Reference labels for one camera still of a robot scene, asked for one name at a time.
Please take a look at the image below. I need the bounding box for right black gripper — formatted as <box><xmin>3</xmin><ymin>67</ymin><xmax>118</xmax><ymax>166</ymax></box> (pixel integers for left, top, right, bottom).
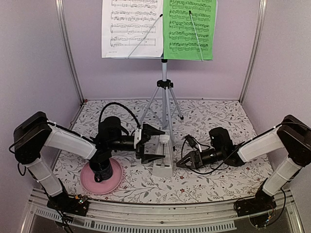
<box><xmin>176</xmin><ymin>147</ymin><xmax>225</xmax><ymax>169</ymax></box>

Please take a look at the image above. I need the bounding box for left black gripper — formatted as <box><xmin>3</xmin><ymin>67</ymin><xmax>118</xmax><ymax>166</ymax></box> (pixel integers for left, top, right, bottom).
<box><xmin>108</xmin><ymin>124</ymin><xmax>165</xmax><ymax>164</ymax></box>

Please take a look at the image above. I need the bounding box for white wedge block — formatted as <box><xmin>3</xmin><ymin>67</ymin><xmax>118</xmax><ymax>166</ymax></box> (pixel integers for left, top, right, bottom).
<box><xmin>152</xmin><ymin>134</ymin><xmax>173</xmax><ymax>178</ymax></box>

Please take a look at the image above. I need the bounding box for light blue music stand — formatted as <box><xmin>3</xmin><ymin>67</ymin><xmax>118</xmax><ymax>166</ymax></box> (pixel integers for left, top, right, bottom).
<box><xmin>102</xmin><ymin>0</ymin><xmax>219</xmax><ymax>152</ymax></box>

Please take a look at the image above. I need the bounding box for green sheet music page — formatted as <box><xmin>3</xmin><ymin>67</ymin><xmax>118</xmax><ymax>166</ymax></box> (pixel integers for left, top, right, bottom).
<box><xmin>163</xmin><ymin>0</ymin><xmax>218</xmax><ymax>61</ymax></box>

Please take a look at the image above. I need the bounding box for white sheet music page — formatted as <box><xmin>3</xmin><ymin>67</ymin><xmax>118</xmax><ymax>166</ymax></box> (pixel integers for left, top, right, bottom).
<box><xmin>101</xmin><ymin>0</ymin><xmax>163</xmax><ymax>58</ymax></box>

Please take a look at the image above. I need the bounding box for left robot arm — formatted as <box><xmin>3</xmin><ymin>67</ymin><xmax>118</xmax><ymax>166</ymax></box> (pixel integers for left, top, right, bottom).
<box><xmin>9</xmin><ymin>111</ymin><xmax>164</xmax><ymax>211</ymax></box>

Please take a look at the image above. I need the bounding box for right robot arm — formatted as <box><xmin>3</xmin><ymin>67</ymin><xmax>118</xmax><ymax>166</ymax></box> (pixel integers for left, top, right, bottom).
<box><xmin>176</xmin><ymin>115</ymin><xmax>311</xmax><ymax>212</ymax></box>

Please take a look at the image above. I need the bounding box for dark blue mug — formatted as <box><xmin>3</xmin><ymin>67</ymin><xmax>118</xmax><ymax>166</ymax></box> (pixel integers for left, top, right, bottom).
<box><xmin>89</xmin><ymin>159</ymin><xmax>113</xmax><ymax>183</ymax></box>

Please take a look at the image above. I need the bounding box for pink plate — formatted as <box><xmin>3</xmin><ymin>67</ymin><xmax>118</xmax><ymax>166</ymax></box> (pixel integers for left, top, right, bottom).
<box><xmin>80</xmin><ymin>158</ymin><xmax>123</xmax><ymax>195</ymax></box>

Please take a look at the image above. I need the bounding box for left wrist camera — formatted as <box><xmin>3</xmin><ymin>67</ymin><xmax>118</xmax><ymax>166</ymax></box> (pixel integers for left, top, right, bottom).
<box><xmin>134</xmin><ymin>129</ymin><xmax>142</xmax><ymax>149</ymax></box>

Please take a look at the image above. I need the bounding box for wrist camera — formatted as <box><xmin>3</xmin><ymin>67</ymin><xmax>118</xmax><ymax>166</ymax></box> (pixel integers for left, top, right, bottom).
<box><xmin>134</xmin><ymin>129</ymin><xmax>142</xmax><ymax>149</ymax></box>
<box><xmin>185</xmin><ymin>134</ymin><xmax>202</xmax><ymax>152</ymax></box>

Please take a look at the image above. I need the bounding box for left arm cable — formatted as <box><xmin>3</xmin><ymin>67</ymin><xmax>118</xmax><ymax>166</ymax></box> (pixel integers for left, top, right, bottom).
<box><xmin>98</xmin><ymin>101</ymin><xmax>142</xmax><ymax>129</ymax></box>

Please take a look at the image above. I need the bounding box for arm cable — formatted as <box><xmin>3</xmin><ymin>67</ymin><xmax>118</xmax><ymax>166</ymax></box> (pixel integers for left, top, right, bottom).
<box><xmin>98</xmin><ymin>101</ymin><xmax>142</xmax><ymax>129</ymax></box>
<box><xmin>181</xmin><ymin>139</ymin><xmax>246</xmax><ymax>175</ymax></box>

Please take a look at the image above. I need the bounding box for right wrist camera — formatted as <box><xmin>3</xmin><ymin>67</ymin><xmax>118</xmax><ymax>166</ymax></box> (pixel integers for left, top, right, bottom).
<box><xmin>185</xmin><ymin>134</ymin><xmax>202</xmax><ymax>152</ymax></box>

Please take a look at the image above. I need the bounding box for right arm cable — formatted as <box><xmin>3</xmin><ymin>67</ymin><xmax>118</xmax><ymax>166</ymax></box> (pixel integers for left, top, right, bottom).
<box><xmin>181</xmin><ymin>139</ymin><xmax>246</xmax><ymax>175</ymax></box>

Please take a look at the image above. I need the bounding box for aluminium front rail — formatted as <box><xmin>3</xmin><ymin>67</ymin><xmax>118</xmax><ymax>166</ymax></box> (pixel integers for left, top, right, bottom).
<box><xmin>21</xmin><ymin>188</ymin><xmax>304</xmax><ymax>233</ymax></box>

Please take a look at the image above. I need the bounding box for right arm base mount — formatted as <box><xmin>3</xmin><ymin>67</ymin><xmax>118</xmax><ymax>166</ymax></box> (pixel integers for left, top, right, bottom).
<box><xmin>233</xmin><ymin>191</ymin><xmax>276</xmax><ymax>216</ymax></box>

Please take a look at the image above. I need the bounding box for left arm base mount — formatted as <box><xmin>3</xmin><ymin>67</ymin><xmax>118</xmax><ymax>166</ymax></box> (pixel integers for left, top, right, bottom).
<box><xmin>47</xmin><ymin>187</ymin><xmax>89</xmax><ymax>216</ymax></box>

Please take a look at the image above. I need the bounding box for left aluminium post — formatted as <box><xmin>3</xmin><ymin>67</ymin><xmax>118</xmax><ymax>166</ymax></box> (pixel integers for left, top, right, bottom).
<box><xmin>55</xmin><ymin>0</ymin><xmax>85</xmax><ymax>105</ymax></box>

